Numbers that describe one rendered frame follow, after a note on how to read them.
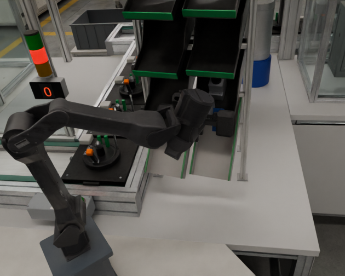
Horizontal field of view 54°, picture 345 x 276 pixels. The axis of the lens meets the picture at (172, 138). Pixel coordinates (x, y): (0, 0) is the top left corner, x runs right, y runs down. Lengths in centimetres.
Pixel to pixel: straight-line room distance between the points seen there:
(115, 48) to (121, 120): 174
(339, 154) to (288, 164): 53
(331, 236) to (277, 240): 119
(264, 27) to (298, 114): 45
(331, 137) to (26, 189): 137
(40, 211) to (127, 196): 29
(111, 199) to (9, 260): 37
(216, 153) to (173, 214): 26
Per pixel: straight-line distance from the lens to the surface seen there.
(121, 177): 119
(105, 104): 157
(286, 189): 129
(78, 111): 64
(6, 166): 152
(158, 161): 115
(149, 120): 67
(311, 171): 192
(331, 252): 224
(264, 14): 172
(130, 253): 113
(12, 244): 129
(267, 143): 148
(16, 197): 134
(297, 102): 177
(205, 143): 113
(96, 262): 89
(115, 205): 118
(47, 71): 129
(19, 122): 67
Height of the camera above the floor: 178
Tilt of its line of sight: 38 degrees down
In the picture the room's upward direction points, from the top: 6 degrees counter-clockwise
